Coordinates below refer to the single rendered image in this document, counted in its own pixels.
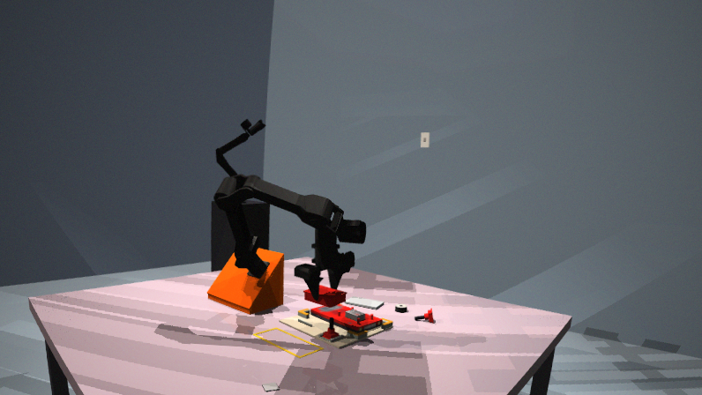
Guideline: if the red translucent shell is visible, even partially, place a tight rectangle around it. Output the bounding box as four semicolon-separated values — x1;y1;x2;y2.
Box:
303;285;347;308

